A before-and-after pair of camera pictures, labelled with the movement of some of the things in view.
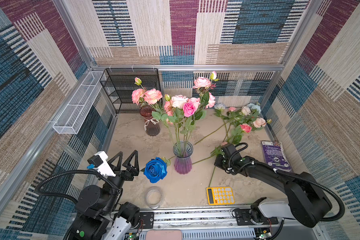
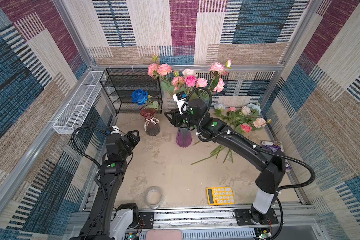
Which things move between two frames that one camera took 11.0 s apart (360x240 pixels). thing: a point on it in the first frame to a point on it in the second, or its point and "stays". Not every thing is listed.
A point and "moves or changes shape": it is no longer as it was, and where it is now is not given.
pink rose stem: [152, 96] to [161, 70]
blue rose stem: [156, 169] to [141, 97]
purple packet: [275, 155] stays
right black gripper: [217, 162] to [175, 120]
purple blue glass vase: [183, 150] to [183, 137]
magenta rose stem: [189, 111] moves or changes shape
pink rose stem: [169, 109] to [178, 80]
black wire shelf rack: [117, 83] stays
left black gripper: [125, 175] to [131, 138]
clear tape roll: [154, 197] stays
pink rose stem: [204, 84] to [217, 70]
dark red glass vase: [152, 124] stays
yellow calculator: [221, 195] stays
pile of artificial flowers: [212, 176] to [245, 120]
